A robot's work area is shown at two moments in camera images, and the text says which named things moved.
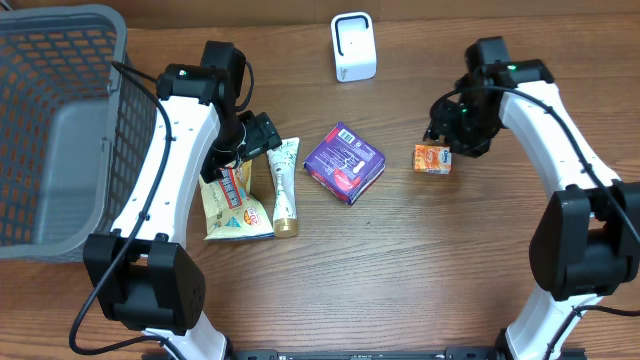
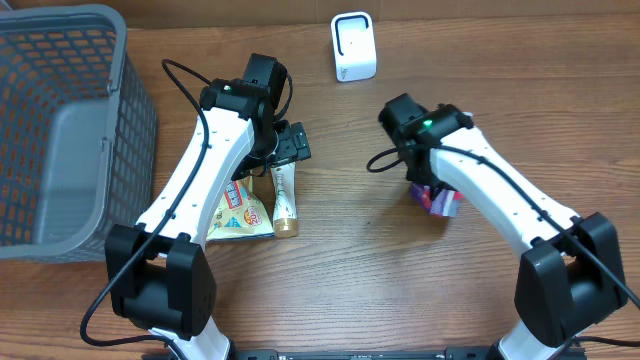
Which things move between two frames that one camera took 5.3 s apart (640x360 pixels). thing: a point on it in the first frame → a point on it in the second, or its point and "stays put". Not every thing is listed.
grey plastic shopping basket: [76, 116] stays put
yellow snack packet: [230, 208] stays put
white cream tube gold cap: [284, 160] stays put
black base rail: [448, 354] stays put
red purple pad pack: [345, 163] → [444, 203]
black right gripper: [442, 124] → [416, 175]
